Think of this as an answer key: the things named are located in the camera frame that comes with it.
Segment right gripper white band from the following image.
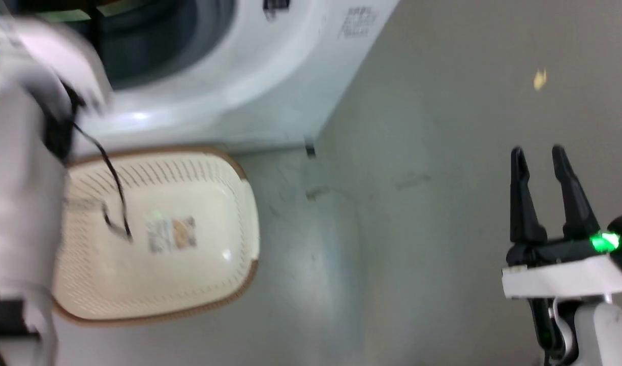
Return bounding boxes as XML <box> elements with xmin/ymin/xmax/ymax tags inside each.
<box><xmin>502</xmin><ymin>144</ymin><xmax>622</xmax><ymax>300</ymax></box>

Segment white front-load washing machine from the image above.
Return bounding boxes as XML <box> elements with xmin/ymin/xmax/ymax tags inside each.
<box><xmin>16</xmin><ymin>0</ymin><xmax>400</xmax><ymax>156</ymax></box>

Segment cream plastic laundry basket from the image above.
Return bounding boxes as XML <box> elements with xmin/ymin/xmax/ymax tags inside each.
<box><xmin>52</xmin><ymin>146</ymin><xmax>261</xmax><ymax>326</ymax></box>

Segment printed label sticker in basket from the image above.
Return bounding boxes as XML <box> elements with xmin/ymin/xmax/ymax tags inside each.
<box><xmin>146</xmin><ymin>216</ymin><xmax>197</xmax><ymax>254</ymax></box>

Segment dark washing machine drum opening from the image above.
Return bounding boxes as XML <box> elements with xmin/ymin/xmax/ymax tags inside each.
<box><xmin>16</xmin><ymin>0</ymin><xmax>238</xmax><ymax>91</ymax></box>

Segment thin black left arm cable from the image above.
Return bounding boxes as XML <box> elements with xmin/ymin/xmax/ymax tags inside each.
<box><xmin>62</xmin><ymin>84</ymin><xmax>134</xmax><ymax>242</ymax></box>

